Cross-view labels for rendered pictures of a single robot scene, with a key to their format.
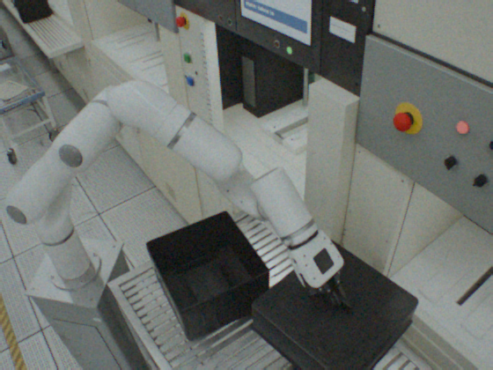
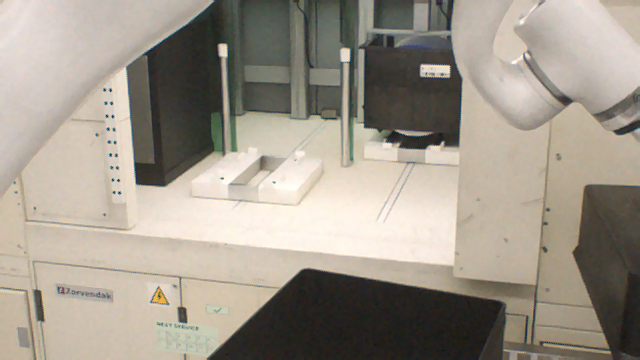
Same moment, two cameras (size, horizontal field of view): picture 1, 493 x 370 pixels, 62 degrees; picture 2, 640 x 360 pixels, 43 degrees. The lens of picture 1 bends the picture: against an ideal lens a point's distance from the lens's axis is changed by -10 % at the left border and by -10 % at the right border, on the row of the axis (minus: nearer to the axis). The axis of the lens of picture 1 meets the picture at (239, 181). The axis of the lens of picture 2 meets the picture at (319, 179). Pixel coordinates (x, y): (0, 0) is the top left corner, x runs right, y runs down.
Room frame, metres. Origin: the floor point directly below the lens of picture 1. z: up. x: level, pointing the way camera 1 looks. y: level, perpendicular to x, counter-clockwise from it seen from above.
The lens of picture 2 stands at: (0.23, 0.71, 1.39)
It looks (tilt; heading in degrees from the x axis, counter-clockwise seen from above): 18 degrees down; 318
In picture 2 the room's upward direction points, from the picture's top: straight up
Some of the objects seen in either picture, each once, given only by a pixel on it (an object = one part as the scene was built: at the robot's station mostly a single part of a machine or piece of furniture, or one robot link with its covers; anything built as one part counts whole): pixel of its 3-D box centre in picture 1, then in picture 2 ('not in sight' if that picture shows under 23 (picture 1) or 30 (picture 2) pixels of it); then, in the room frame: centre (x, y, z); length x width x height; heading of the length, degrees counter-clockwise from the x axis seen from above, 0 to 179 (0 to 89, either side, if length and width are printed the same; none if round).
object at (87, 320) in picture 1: (105, 324); not in sight; (0.93, 0.59, 0.38); 0.28 x 0.28 x 0.76; 78
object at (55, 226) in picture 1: (49, 197); not in sight; (0.96, 0.58, 1.07); 0.19 x 0.12 x 0.24; 160
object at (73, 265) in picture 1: (66, 250); not in sight; (0.93, 0.59, 0.85); 0.19 x 0.19 x 0.18
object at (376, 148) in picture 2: not in sight; (418, 140); (1.40, -0.66, 0.89); 0.22 x 0.21 x 0.04; 123
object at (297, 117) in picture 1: (297, 128); (260, 174); (1.46, -0.25, 0.89); 0.22 x 0.21 x 0.04; 123
